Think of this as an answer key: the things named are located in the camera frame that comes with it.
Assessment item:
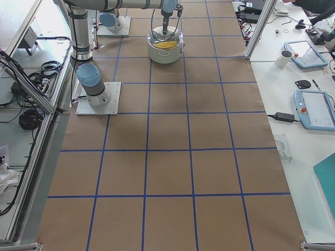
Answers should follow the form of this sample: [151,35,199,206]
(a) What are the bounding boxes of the black power adapter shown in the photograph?
[267,112,299,123]

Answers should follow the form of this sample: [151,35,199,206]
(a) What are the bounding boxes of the black round disc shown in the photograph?
[295,79,311,89]

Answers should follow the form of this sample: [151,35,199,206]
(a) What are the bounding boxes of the glass pot lid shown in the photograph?
[148,25,183,49]

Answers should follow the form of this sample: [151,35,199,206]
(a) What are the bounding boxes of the clear plastic bracket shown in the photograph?
[273,133,293,162]

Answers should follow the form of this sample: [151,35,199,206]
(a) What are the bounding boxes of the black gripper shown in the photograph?
[161,13,171,36]

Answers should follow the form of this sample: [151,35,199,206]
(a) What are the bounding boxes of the yellow corn cob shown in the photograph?
[154,41,178,49]

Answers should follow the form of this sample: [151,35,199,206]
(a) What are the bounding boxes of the coiled black cables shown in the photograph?
[18,109,44,131]

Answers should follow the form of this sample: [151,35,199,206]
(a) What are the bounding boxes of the grey metal box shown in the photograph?
[18,26,38,56]

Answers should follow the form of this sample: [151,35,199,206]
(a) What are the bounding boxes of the white mug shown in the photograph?
[274,50,293,69]

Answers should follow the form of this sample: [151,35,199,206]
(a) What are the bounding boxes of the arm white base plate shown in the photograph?
[76,82,121,116]
[97,16,131,37]

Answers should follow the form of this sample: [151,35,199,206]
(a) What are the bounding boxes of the blue teach pendant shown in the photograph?
[294,90,334,131]
[284,40,328,69]

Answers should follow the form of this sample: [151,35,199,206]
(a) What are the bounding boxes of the aluminium frame post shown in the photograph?
[244,0,276,60]

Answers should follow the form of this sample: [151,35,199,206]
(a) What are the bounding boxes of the near blue teach pendant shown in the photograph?
[294,90,334,131]

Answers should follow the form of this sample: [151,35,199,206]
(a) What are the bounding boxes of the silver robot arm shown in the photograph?
[99,11,124,32]
[56,1,183,107]

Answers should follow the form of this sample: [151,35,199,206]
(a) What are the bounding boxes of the far blue teach pendant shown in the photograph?
[284,40,328,69]

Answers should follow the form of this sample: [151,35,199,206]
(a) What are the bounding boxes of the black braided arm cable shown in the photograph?
[150,5,183,42]

